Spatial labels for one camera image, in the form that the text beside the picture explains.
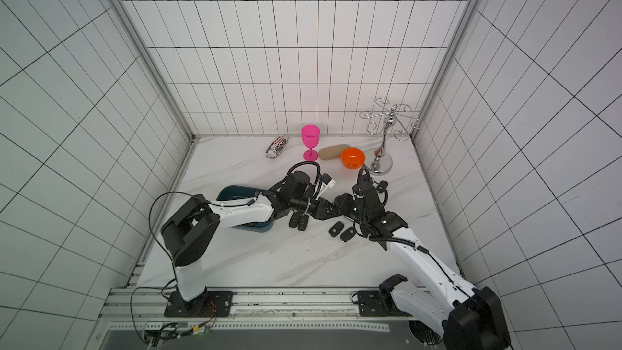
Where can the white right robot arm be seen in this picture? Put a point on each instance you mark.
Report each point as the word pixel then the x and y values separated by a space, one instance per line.
pixel 464 316

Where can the cork oval block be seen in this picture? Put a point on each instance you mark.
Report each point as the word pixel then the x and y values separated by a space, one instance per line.
pixel 333 152

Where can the black flip key left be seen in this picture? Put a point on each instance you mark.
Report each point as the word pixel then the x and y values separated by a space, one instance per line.
pixel 294 220

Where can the black key fob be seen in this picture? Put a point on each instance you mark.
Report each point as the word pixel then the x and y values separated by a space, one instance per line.
pixel 336 229
pixel 382 186

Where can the chrome glass holder stand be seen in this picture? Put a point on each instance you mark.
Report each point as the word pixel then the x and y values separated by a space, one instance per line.
pixel 385 120

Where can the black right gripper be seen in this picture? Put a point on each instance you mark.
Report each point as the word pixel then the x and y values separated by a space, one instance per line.
pixel 352 209

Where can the pink plastic wine glass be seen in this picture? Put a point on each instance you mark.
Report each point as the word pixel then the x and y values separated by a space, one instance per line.
pixel 310 135

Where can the black key fob lowest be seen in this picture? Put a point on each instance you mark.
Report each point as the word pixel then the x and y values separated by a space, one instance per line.
pixel 348 234

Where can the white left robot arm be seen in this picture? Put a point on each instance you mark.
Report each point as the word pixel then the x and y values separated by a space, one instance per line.
pixel 189 231

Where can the orange plastic bowl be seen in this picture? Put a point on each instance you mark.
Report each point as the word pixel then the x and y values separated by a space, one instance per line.
pixel 353 158

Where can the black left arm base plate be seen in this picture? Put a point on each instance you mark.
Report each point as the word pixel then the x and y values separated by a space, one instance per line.
pixel 206 305

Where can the black flip key right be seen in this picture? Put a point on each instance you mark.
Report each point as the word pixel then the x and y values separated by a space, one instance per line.
pixel 303 223

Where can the black flip key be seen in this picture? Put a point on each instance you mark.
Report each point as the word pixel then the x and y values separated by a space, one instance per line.
pixel 303 223
pixel 294 220

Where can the teal storage box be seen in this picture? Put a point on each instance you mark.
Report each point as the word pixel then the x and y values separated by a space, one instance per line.
pixel 244 192

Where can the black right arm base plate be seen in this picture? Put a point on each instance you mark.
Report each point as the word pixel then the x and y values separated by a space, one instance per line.
pixel 375 304

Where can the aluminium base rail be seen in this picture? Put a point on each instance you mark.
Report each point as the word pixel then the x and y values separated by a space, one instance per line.
pixel 140 312

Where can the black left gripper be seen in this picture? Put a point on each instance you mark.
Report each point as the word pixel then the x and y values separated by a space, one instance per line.
pixel 321 211

